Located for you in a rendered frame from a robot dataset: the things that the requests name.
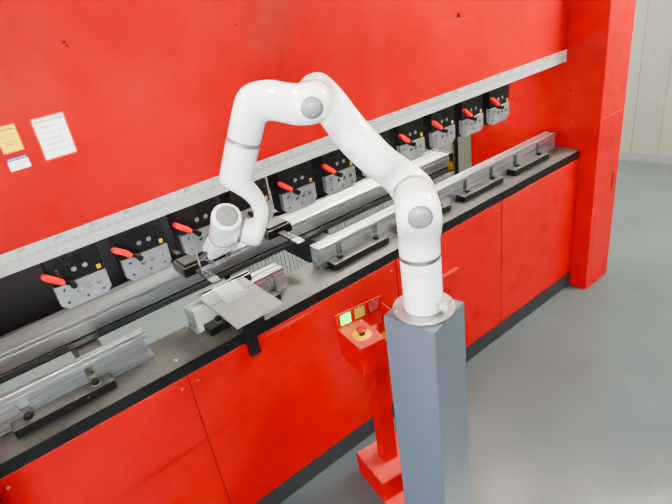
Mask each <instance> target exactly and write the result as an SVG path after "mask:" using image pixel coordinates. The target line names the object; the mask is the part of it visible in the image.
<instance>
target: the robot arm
mask: <svg viewBox="0 0 672 504"><path fill-rule="evenodd" d="M267 121H278V122H282V123H287V124H291V125H299V126H303V125H313V124H317V123H321V125H322V126H323V127H324V129H325V130H326V132H327V133H328V134H329V136H330V137H331V139H332V140H333V141H334V143H335V144H336V145H337V147H338V148H339V149H340V150H341V151H342V152H343V153H344V155H345V156H347V157H348V158H349V159H350V160H351V161H352V162H353V163H354V164H355V165H356V166H357V167H358V168H359V169H360V170H361V171H362V172H364V173H365V174H366V175H367V176H369V177H370V178H371V179H373V180H374V181H376V182H377V183H378V184H380V185H381V186H382V187H383V188H384V189H385V190H386V191H387V192H388V193H389V194H390V196H391V197H392V199H393V200H394V204H395V211H396V221H397V231H398V248H399V259H400V269H401V280H402V291H403V295H402V296H400V297H399V298H398V299H397V300H396V301H395V302H394V304H393V314H394V316H395V317H396V319H397V320H399V321H400V322H402V323H404V324H406V325H409V326H413V327H432V326H436V325H440V324H442V323H444V322H446V321H448V320H449V319H450V318H451V317H452V316H453V315H454V313H455V309H456V306H455V302H454V300H453V299H452V298H451V297H450V296H449V295H447V294H445V293H443V283H442V264H441V245H440V238H441V233H442V209H441V204H440V200H439V197H438V194H437V191H436V188H435V185H434V183H433V181H432V180H431V178H430V177H429V176H428V175H427V174H426V173H425V172H424V171H423V170H421V169H420V168H419V167H418V166H416V165H415V164H413V163H412V162H411V161H409V160H408V159H406V158H405V157H404V156H402V155H401V154H399V153H398V152H397V151H395V150H394V149H393V148H392V147H391V146H390V145H389V144H388V143H387V142H386V141H385V140H384V139H383V138H382V137H381V136H380V135H379V134H378V133H377V132H376V131H375V130H374V129H373V128H372V127H371V126H370V125H369V124H368V122H367V121H366V120H365V119H364V118H363V117H362V115H361V114H360V113H359V111H358V110H357V109H356V108H355V106H354V105H353V104H352V102H351V101H350V100H349V98H348V97H347V96H346V94H345V93H344V92H343V91H342V89H341V88H340V87H339V86H338V85H337V84H336V83H335V82H334V81H333V80H332V79H331V78H330V77H328V76H327V75H325V74H323V73H319V72H315V73H311V74H308V75H306V76H305V77H304V78H303V79H302V80H301V81H300V83H286V82H281V81H277V80H260V81H255V82H251V83H249V84H247V85H245V86H243V87H242V88H241V89H240V90H239V91H238V93H237V95H236V97H235V100H234V103H233V108H232V112H231V117H230V122H229V127H228V132H227V137H226V142H225V147H224V153H223V158H222V163H221V168H220V174H219V180H220V183H221V184H222V185H223V186H224V187H225V188H227V189H229V190H231V191H232V192H234V193H236V194H238V195H239V196H241V197H242V198H244V199H245V200H246V201H247V202H248V203H249V204H250V206H251V207H252V209H253V217H252V218H247V217H243V216H242V215H241V212H240V210H239V209H238V208H237V207H236V206H234V205H232V204H229V203H222V204H219V205H217V206H216V207H215V208H214V209H213V211H212V213H211V219H210V227H209V235H208V238H207V239H206V240H205V242H204V245H203V251H204V253H203V254H202V255H201V256H199V257H198V259H199V260H200V261H204V260H205V261H208V263H211V265H214V259H215V258H217V257H219V256H221V255H224V254H227V256H228V257H230V256H231V251H233V250H234V249H235V248H236V247H237V244H238V243H242V244H247V245H252V246H257V245H259V244H260V243H261V242H262V241H263V238H264V234H265V231H266V227H267V222H268V206H267V202H266V200H265V197H264V195H263V194H262V192H261V191H260V189H259V188H258V187H257V185H256V184H255V183H254V181H253V173H254V168H255V164H256V160H257V156H258V152H259V148H260V144H261V140H262V136H263V132H264V128H265V124H266V122H267Z"/></svg>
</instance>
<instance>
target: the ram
mask: <svg viewBox="0 0 672 504"><path fill-rule="evenodd" d="M569 8H570V0H0V127H1V126H5V125H9V124H13V123H14V125H15V127H16V130H17V132H18V135H19V137H20V140H21V142H22V144H23V147H24V149H23V150H19V151H16V152H12V153H8V154H5V155H4V154H3V152H2V149H1V147H0V255H2V254H5V253H8V252H11V251H13V250H16V249H19V248H22V247H24V246H27V245H30V244H33V243H35V242H38V241H41V240H44V239H46V238H49V237H52V236H55V235H57V234H60V233H63V232H66V231H68V230H71V229H74V228H77V227H79V226H82V225H85V224H88V223H90V222H93V221H96V220H99V219H101V218H104V217H107V216H110V215H112V214H115V213H118V212H121V211H123V210H126V209H129V208H132V207H134V206H137V205H140V204H143V203H145V202H148V201H151V200H154V199H156V198H159V197H162V196H165V195H167V194H170V193H173V192H176V191H178V190H181V189H184V188H187V187H189V186H192V185H195V184H198V183H200V182H203V181H206V180H209V179H211V178H214V177H217V176H219V174H220V168H221V163H222V158H223V153H224V147H225V142H226V137H227V132H228V127H229V122H230V117H231V112H232V108H233V103H234V100H235V97H236V95H237V93H238V91H239V90H240V89H241V88H242V87H243V86H245V85H247V84H249V83H251V82H255V81H260V80H277V81H281V82H286V83H300V81H301V80H302V79H303V78H304V77H305V76H306V75H308V74H311V73H315V72H319V73H323V74H325V75H327V76H328V77H330V78H331V79H332V80H333V81H334V82H335V83H336V84H337V85H338V86H339V87H340V88H341V89H342V91H343V92H344V93H345V94H346V96H347V97H348V98H349V100H350V101H351V102H352V104H353V105H354V106H355V108H356V109H357V110H358V111H359V113H360V114H361V115H362V117H363V118H364V119H365V120H366V121H367V122H368V121H371V120H374V119H376V118H379V117H382V116H385V115H388V114H390V113H393V112H396V111H399V110H401V109H404V108H407V107H410V106H412V105H415V104H418V103H421V102H423V101H426V100H429V99H432V98H434V97H437V96H440V95H443V94H445V93H448V92H451V91H454V90H456V89H459V88H462V87H465V86H467V85H470V84H473V83H476V82H478V81H481V80H484V79H487V78H489V77H492V76H495V75H498V74H500V73H503V72H506V71H509V70H511V69H514V68H517V67H520V66H522V65H525V64H528V63H531V62H533V61H536V60H539V59H542V58H544V57H547V56H550V55H553V54H555V53H558V52H561V51H564V50H566V49H567V42H568V25H569ZM566 61H567V56H564V57H562V58H559V59H556V60H554V61H551V62H548V63H546V64H543V65H540V66H538V67H535V68H532V69H530V70H527V71H524V72H522V73H519V74H516V75H514V76H511V77H508V78H506V79H503V80H500V81H498V82H495V83H492V84H490V85H487V86H484V87H481V88H479V89H476V90H473V91H471V92H468V93H465V94H463V95H460V96H457V97H455V98H452V99H449V100H447V101H444V102H441V103H439V104H436V105H433V106H431V107H428V108H425V109H423V110H420V111H417V112H415V113H412V114H409V115H407V116H404V117H401V118H399V119H396V120H393V121H391V122H388V123H385V124H383V125H380V126H377V127H375V128H373V129H374V130H375V131H376V132H377V133H381V132H383V131H386V130H389V129H391V128H394V127H396V126H399V125H402V124H404V123H407V122H410V121H412V120H415V119H417V118H420V117H423V116H425V115H428V114H430V113H433V112H436V111H438V110H441V109H443V108H446V107H449V106H451V105H454V104H457V103H459V102H462V101H464V100H467V99H470V98H472V97H475V96H477V95H480V94H483V93H485V92H488V91H490V90H493V89H496V88H498V87H501V86H503V85H506V84H509V83H511V82H514V81H517V80H519V79H522V78H524V77H527V76H530V75H532V74H535V73H537V72H540V71H543V70H545V69H548V68H550V67H553V66H556V65H558V64H561V63H563V62H566ZM61 111H63V113H64V115H65V118H66V121H67V124H68V126H69V129H70V132H71V134H72V137H73V140H74V143H75V145H76V148H77V151H78V152H76V153H72V154H69V155H65V156H62V157H59V158H55V159H52V160H48V161H46V160H45V158H44V155H43V153H42V150H41V148H40V145H39V143H38V140H37V138H36V135H35V133H34V130H33V128H32V125H31V123H30V119H34V118H38V117H42V116H46V115H50V114H54V113H57V112H61ZM327 136H329V134H328V133H327V132H326V130H325V129H324V127H323V126H322V125H321V123H317V124H313V125H303V126H299V125H291V124H287V123H282V122H278V121H267V122H266V124H265V128H264V132H263V136H262V140H261V144H260V148H259V152H258V156H257V160H256V162H258V161H261V160H264V159H266V158H269V157H272V156H275V155H277V154H280V153H283V152H286V151H288V150H291V149H294V148H297V147H299V146H302V145H305V144H308V143H310V142H313V141H316V140H319V139H321V138H324V137H327ZM24 154H27V156H28V159H29V161H30V164H31V166H30V167H27V168H23V169H20V170H17V171H13V172H11V170H10V168H9V166H8V163H7V161H6V159H10V158H13V157H17V156H20V155H24ZM227 191H230V190H229V189H227V188H225V187H224V186H223V185H219V186H217V187H214V188H211V189H209V190H206V191H203V192H201V193H198V194H195V195H193V196H190V197H187V198H185V199H182V200H179V201H177V202H174V203H171V204H169V205H166V206H163V207H161V208H158V209H155V210H153V211H150V212H147V213H144V214H142V215H139V216H136V217H134V218H131V219H128V220H126V221H123V222H120V223H118V224H115V225H112V226H110V227H107V228H104V229H102V230H99V231H96V232H94V233H91V234H88V235H86V236H83V237H80V238H78V239H75V240H72V241H70V242H67V243H64V244H62V245H59V246H56V247H54V248H51V249H48V250H46V251H43V252H40V253H38V254H35V255H32V256H29V257H27V258H24V259H21V260H19V261H16V262H13V263H11V264H8V265H5V266H3V267H0V278H2V277H5V276H8V275H10V274H13V273H16V272H18V271H21V270H23V269H26V268H29V267H31V266H34V265H36V264H39V263H42V262H44V261H47V260H49V259H52V258H55V257H57V256H60V255H63V254H65V253H68V252H70V251H73V250H76V249H78V248H81V247H83V246H86V245H89V244H91V243H94V242H96V241H99V240H102V239H104V238H107V237H109V236H112V235H115V234H117V233H120V232H123V231H125V230H128V229H130V228H133V227H136V226H138V225H141V224H143V223H146V222H149V221H151V220H154V219H156V218H159V217H162V216H164V215H167V214H169V213H172V212H175V211H177V210H180V209H183V208H185V207H188V206H190V205H193V204H196V203H198V202H201V201H203V200H206V199H209V198H211V197H214V196H216V195H219V194H222V193H224V192H227Z"/></svg>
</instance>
